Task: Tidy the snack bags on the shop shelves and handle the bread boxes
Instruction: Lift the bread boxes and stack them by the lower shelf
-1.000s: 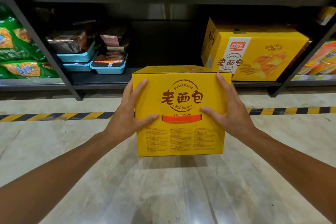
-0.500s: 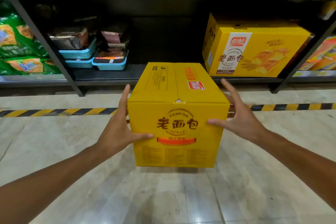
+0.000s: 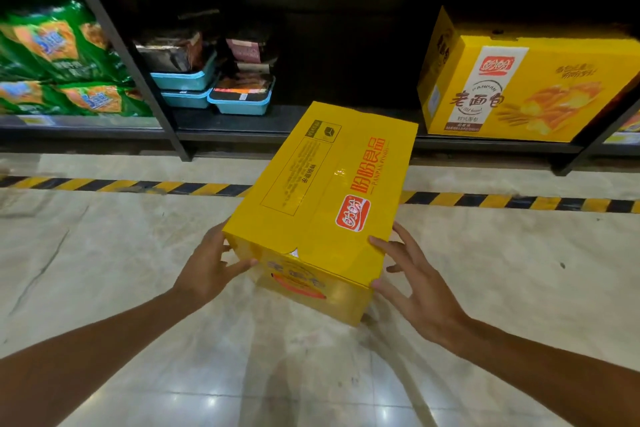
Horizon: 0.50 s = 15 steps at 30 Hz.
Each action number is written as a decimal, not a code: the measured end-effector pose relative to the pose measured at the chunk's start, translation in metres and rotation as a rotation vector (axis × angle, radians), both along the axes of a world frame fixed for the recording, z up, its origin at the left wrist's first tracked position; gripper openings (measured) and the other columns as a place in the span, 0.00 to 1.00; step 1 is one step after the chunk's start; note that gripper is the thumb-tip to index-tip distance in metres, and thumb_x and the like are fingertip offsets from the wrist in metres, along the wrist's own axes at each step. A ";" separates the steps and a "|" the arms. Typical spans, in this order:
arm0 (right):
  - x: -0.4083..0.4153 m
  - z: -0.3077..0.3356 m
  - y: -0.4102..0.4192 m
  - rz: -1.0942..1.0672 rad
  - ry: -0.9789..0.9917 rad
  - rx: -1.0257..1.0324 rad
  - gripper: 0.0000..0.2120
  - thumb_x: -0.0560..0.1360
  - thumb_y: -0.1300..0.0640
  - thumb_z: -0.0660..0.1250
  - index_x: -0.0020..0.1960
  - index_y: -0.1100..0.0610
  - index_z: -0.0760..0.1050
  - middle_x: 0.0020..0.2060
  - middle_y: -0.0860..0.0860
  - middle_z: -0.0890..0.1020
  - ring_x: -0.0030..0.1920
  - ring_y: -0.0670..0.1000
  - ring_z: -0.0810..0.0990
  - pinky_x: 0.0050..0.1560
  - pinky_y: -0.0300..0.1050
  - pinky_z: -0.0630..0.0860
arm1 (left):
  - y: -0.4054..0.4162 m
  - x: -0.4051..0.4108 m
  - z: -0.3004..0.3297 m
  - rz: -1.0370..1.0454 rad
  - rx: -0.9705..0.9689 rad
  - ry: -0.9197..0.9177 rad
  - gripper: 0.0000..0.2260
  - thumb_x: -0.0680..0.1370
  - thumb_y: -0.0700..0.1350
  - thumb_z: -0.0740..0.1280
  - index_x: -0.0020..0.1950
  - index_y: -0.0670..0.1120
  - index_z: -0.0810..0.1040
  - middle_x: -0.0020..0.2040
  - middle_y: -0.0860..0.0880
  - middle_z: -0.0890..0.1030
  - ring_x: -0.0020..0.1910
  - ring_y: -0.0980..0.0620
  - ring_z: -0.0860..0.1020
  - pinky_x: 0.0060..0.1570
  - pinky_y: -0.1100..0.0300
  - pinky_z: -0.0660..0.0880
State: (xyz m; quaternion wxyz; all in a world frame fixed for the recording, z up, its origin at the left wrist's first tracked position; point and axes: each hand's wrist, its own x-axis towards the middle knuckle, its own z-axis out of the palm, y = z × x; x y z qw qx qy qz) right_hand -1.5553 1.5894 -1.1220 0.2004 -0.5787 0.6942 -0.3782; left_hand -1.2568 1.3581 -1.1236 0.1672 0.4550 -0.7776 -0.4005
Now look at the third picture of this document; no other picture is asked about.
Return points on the person's left hand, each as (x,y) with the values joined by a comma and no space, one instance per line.
(210,274)

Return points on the person's right hand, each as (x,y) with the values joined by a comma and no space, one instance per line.
(425,292)

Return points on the yellow bread box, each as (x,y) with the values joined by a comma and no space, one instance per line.
(530,86)
(320,191)

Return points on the green cracker packets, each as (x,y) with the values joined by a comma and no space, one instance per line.
(55,61)

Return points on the person's left forearm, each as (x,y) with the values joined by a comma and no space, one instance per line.
(90,372)

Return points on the person's right forearm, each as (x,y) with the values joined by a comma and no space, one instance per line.
(560,377)

